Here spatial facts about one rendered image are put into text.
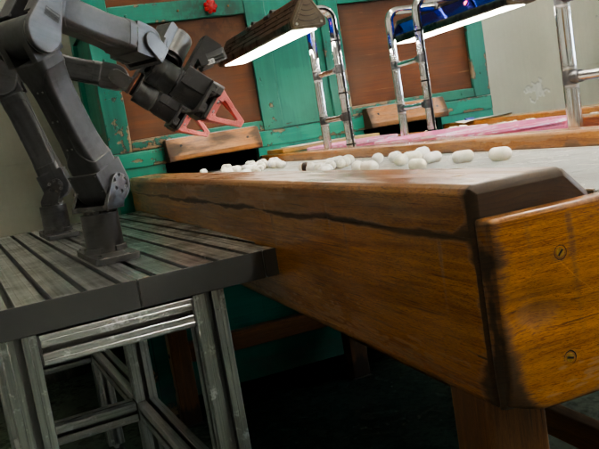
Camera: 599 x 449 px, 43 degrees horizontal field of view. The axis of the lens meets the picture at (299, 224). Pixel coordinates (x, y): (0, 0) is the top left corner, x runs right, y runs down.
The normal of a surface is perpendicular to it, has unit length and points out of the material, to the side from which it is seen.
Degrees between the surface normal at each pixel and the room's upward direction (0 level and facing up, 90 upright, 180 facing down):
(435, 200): 90
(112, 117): 90
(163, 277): 90
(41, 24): 90
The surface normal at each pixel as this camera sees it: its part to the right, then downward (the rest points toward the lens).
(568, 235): 0.36, 0.06
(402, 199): -0.92, 0.19
